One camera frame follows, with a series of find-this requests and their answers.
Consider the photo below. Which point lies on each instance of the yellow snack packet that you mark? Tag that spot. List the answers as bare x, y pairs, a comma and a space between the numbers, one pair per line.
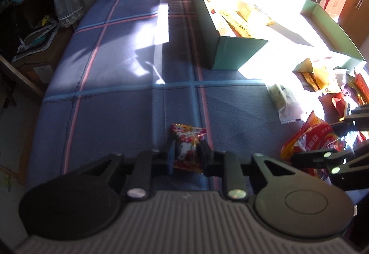
320, 73

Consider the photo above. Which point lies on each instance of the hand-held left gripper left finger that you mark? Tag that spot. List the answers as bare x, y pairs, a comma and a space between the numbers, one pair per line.
171, 157

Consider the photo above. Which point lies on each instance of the brown labelled carton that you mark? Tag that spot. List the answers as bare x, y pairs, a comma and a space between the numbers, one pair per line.
40, 65

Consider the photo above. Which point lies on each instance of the red and orange snack packet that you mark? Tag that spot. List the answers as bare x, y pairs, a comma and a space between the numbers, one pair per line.
312, 134

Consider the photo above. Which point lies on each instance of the white and green snack packet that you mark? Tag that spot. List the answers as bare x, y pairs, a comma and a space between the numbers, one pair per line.
284, 99

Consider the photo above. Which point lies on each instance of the yellow packets in box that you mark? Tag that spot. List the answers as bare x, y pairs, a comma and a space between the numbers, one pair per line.
239, 22

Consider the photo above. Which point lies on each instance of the brown cardboard box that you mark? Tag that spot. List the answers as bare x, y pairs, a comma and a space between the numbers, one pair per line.
356, 9

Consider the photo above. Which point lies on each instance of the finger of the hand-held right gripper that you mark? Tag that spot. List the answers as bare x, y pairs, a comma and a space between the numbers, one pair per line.
317, 157
357, 117

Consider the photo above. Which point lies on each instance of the teal cardboard box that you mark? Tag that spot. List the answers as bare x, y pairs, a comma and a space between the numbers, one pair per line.
239, 53

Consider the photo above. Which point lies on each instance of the dark red snack packet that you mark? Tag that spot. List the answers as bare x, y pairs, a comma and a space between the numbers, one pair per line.
356, 88

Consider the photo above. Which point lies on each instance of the wooden bar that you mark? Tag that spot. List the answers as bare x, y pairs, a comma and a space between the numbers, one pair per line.
20, 75

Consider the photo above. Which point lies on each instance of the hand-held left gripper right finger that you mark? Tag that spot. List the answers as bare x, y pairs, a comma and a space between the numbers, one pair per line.
203, 156

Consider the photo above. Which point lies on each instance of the blue plaid bed sheet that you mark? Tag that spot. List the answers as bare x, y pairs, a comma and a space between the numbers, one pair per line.
124, 75

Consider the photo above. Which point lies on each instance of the red cartoon candy packet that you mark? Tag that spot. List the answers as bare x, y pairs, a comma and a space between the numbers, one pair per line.
187, 138

